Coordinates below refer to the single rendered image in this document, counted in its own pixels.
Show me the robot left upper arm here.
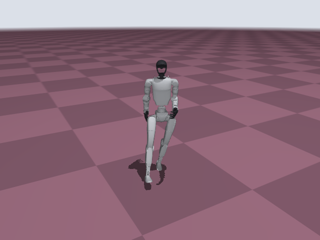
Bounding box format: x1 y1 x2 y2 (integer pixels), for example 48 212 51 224
171 78 179 102

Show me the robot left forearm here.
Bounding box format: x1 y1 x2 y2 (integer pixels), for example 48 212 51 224
172 97 179 111

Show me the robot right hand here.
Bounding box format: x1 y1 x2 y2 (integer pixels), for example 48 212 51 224
143 111 149 122

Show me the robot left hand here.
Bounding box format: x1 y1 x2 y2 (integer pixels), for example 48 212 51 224
170 107 178 119

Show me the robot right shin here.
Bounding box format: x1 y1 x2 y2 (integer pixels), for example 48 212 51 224
145 145 153 176

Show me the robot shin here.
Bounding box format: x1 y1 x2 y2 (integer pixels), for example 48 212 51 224
157 144 168 163
145 145 153 176

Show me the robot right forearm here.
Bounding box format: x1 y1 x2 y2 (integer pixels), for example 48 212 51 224
142 98 150 114

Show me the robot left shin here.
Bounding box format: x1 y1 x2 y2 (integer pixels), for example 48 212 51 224
157 144 168 163

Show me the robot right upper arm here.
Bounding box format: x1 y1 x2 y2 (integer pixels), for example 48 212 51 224
143 78 153 102

